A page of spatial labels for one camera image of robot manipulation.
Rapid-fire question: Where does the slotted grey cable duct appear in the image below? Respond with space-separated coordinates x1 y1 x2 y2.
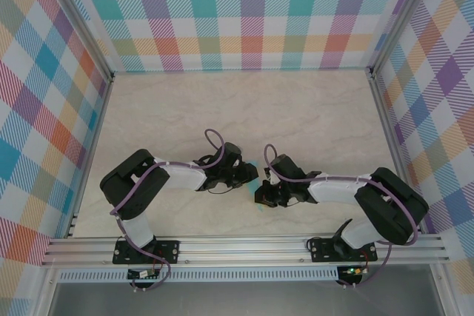
57 269 340 283

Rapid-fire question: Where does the circuit board with green light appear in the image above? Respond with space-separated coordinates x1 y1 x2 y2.
342 265 367 277

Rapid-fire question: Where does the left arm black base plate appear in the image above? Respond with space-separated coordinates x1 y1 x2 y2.
112 238 181 266

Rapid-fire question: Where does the teal cloth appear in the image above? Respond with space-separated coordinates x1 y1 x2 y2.
242 159 267 212

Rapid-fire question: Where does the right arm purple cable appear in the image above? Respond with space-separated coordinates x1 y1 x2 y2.
262 143 422 289

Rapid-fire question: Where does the long aluminium mounting rail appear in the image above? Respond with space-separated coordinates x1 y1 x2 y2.
40 232 451 268

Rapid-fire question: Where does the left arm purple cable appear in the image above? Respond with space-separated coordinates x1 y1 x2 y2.
110 128 226 293

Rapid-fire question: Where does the aluminium table side rail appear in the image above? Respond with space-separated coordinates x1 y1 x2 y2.
64 73 116 239
368 71 423 235

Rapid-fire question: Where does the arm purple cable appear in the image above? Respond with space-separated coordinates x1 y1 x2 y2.
110 128 226 293
262 143 422 289

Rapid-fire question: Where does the aluminium frame post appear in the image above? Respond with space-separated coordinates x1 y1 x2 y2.
366 0 447 78
39 0 116 82

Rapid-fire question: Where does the small black circuit board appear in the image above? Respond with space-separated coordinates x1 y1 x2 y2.
127 269 161 280

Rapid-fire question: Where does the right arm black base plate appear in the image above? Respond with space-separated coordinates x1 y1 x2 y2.
307 235 378 263

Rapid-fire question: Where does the grey metal panel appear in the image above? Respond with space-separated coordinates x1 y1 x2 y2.
47 280 445 316

